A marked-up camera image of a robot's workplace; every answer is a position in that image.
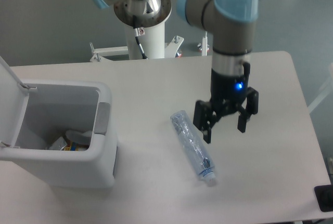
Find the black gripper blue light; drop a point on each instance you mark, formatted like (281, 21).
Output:
(227, 95)

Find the clear plastic packaging bag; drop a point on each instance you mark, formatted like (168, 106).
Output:
(78, 137)

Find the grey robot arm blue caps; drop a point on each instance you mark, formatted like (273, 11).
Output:
(232, 24)

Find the white plastic trash can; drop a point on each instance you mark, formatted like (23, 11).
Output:
(62, 132)

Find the clear crushed plastic bottle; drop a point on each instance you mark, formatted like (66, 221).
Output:
(198, 156)

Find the black device at table edge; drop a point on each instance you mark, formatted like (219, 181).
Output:
(324, 197)

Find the colourful snack wrapper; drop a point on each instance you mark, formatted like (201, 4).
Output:
(62, 145)

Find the white pedestal foot right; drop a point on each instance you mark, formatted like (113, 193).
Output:
(204, 47)

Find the white pedestal foot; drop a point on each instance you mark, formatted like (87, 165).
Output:
(172, 49)
(109, 53)
(204, 47)

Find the white pedestal foot middle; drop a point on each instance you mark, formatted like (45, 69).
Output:
(172, 49)

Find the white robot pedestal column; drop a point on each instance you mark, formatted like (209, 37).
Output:
(152, 42)

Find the white pedestal foot left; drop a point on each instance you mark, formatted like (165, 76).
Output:
(109, 53)

